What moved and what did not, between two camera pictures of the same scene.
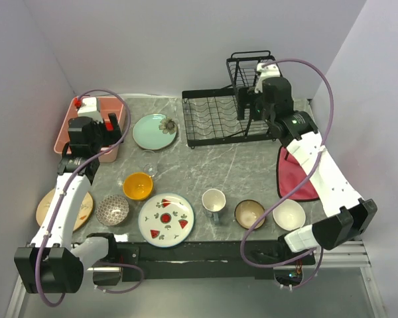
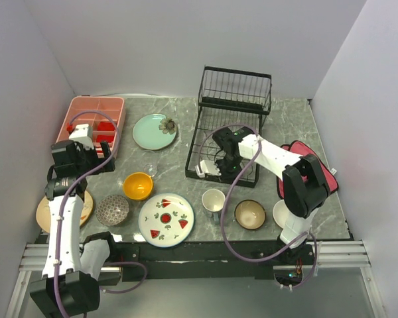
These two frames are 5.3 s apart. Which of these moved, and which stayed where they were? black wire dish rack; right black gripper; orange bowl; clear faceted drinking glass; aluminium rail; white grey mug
Moved: right black gripper; black wire dish rack
Stayed: clear faceted drinking glass; aluminium rail; orange bowl; white grey mug
